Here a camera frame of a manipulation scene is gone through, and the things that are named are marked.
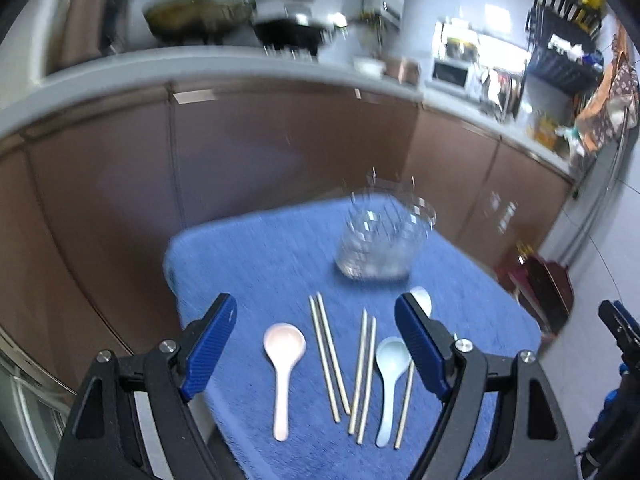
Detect light blue ceramic spoon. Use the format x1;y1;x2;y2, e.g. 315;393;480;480
375;337;411;448

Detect white ceramic spoon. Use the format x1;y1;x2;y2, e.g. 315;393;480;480
410;286;433;318

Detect pink ceramic spoon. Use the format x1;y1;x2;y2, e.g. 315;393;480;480
262;323;306;442

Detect dark red dustpan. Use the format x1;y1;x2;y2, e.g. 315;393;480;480
497;255;575;336

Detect blue towel mat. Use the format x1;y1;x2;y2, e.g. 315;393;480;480
164;200;541;479

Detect brown lower cabinets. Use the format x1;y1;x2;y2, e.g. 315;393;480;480
1;79;570;392

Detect yellow detergent bottle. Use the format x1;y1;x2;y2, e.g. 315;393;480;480
534;114;558;151

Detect hanging patterned apron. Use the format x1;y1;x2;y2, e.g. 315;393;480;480
575;22;639;154

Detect white microwave oven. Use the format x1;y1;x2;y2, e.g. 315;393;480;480
430;58;482;102

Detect brown rice cooker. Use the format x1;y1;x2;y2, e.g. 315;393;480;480
385;58;421;87

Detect white ceramic bowl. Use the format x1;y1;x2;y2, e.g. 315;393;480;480
352;58;386;79

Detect black wok with lid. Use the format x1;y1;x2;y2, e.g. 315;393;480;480
252;13;347;58

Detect black dish rack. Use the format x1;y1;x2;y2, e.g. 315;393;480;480
525;0;603;96

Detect bronze wok with lid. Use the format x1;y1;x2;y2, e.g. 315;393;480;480
142;0;257;46

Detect clear wire utensil holder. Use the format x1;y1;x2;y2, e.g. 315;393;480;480
335;168;437;282

